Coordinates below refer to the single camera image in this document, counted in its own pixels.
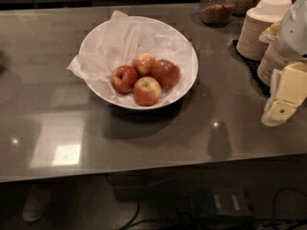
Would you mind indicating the dark box under table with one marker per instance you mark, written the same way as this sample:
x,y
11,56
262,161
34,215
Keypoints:
x,y
220,202

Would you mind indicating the stack of paper plates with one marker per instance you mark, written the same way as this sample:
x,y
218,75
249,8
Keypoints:
x,y
257,20
271,60

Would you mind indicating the white shoe under table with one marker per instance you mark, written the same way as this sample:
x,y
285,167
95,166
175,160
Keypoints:
x,y
36,203

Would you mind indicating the red yellow apple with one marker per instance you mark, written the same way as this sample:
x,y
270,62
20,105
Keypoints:
x,y
143,63
147,91

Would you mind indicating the back stack of paper plates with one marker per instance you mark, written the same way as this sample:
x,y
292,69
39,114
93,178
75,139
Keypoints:
x,y
257,20

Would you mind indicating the white crumpled paper liner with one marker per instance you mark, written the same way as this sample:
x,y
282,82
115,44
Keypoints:
x,y
118,42

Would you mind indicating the glass jar with grains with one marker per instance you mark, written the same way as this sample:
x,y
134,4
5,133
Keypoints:
x,y
217,13

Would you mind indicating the front stack of paper plates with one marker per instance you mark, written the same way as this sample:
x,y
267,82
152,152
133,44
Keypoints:
x,y
271,60

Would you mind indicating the left red apple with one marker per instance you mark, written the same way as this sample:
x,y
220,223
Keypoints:
x,y
123,78

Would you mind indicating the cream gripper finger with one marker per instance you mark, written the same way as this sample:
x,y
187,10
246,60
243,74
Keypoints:
x,y
288,92
270,35

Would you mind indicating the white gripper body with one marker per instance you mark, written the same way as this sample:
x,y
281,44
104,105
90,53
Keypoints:
x,y
294,33

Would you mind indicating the back red yellow apple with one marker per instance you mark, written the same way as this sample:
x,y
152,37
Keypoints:
x,y
143,63

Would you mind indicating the white bowl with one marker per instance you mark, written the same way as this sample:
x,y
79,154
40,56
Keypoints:
x,y
96,35

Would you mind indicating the right dark red apple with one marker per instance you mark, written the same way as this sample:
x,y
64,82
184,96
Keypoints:
x,y
166,73

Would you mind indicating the front red yellow apple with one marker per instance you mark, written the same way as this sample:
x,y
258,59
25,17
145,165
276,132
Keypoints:
x,y
147,91

